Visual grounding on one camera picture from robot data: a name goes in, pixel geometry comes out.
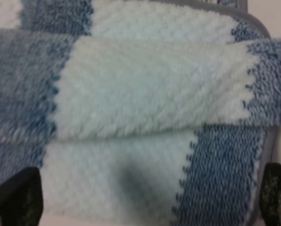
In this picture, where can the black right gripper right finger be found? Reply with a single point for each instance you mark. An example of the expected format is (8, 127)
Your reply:
(270, 195)

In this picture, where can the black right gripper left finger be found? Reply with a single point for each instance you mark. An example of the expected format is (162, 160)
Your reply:
(21, 200)

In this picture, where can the blue white striped towel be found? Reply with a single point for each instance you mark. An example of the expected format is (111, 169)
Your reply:
(138, 112)

